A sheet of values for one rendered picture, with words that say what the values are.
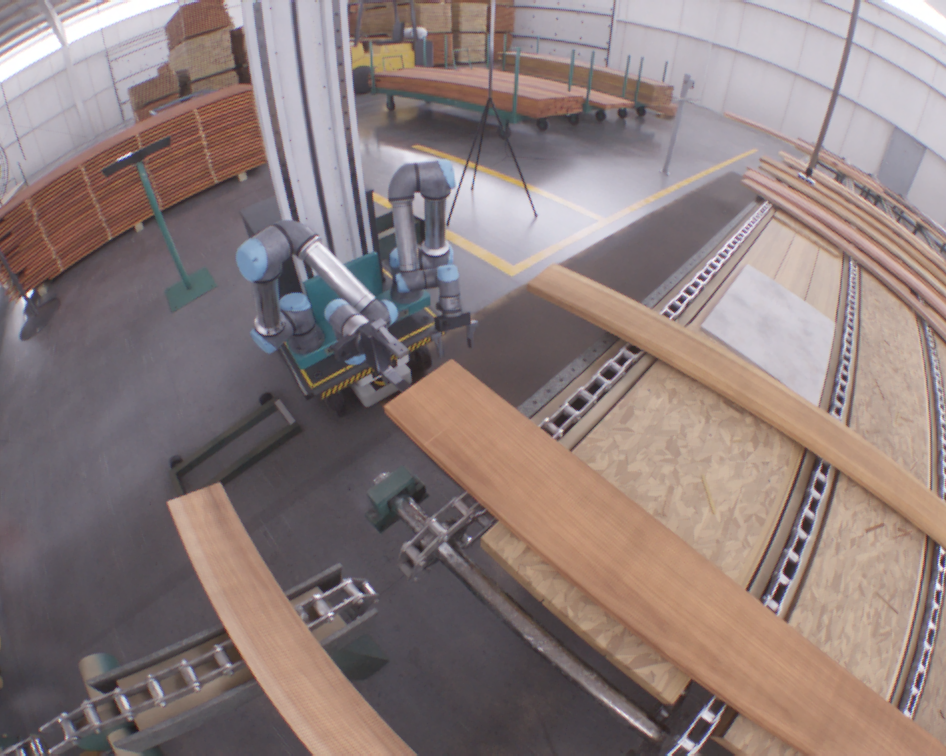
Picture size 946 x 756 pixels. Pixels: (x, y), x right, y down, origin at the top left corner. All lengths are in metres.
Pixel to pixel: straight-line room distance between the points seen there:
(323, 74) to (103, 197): 3.96
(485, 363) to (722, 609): 1.68
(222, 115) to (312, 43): 3.82
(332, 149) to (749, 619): 1.83
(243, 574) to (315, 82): 1.46
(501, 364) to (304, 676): 1.79
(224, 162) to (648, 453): 5.10
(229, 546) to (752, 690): 0.97
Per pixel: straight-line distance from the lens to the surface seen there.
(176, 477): 2.17
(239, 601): 0.74
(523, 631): 0.83
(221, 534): 0.81
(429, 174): 1.50
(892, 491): 1.38
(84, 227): 5.31
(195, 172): 5.29
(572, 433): 0.94
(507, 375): 2.09
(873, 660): 1.21
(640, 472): 0.92
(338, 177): 1.70
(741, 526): 0.99
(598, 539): 0.78
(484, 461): 0.81
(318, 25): 1.59
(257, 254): 1.23
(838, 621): 1.12
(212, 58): 10.87
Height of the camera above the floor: 1.58
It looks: 49 degrees down
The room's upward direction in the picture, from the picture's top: 2 degrees clockwise
